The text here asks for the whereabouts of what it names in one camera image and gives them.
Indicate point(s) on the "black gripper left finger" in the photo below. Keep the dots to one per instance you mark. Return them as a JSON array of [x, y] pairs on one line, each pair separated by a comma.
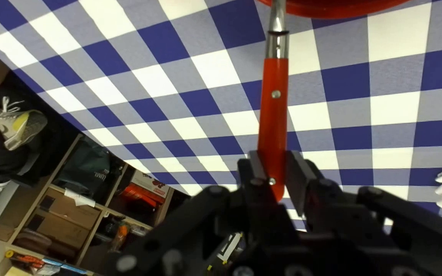
[[262, 212]]

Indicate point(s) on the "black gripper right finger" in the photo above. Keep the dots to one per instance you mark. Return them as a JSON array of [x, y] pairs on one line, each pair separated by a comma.
[[311, 194]]

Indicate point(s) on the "red handled metal spoon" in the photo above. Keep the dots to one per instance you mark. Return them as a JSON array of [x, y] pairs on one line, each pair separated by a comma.
[[271, 140]]

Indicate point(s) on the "red bowl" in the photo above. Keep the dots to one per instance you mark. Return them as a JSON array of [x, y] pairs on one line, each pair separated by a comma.
[[333, 8]]

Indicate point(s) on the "blue white checkered tablecloth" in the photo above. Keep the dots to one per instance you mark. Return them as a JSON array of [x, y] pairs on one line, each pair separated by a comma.
[[171, 86]]

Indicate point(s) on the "wooden shelving unit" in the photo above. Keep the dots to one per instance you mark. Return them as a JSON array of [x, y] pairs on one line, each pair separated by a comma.
[[82, 206]]

